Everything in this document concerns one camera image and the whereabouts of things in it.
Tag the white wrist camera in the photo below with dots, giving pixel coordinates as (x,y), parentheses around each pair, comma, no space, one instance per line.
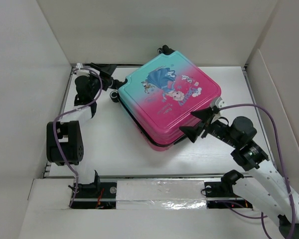
(80,70)
(216,104)

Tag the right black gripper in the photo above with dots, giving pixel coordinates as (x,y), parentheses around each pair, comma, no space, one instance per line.
(204,114)

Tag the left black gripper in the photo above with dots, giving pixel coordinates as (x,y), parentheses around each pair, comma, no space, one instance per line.
(105,74)

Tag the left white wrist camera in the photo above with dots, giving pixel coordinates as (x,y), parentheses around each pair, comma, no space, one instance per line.
(80,70)

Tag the pink and teal kids suitcase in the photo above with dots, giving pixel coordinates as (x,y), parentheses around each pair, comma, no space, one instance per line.
(161,95)

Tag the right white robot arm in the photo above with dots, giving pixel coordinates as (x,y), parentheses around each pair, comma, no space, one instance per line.
(276,199)

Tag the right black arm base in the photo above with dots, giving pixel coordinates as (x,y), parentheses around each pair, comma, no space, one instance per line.
(220,194)

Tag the aluminium rail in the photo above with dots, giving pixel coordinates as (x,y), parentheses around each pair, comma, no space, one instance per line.
(185,177)

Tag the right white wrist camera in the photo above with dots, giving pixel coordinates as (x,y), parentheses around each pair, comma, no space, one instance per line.
(216,104)

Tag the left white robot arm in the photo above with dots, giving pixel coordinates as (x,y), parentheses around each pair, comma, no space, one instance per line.
(64,143)

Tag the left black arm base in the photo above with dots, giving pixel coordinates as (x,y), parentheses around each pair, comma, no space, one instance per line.
(99,195)

